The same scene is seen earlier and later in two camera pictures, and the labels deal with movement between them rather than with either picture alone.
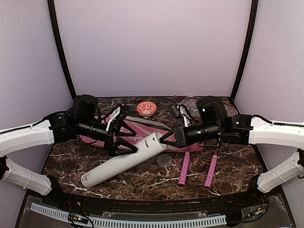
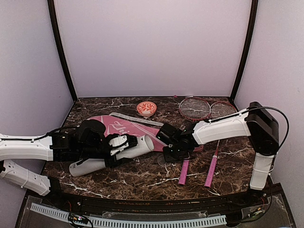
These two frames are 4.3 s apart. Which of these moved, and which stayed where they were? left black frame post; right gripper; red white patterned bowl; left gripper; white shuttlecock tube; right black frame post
Moved: white shuttlecock tube; right gripper; left gripper
Stayed: right black frame post; red white patterned bowl; left black frame post
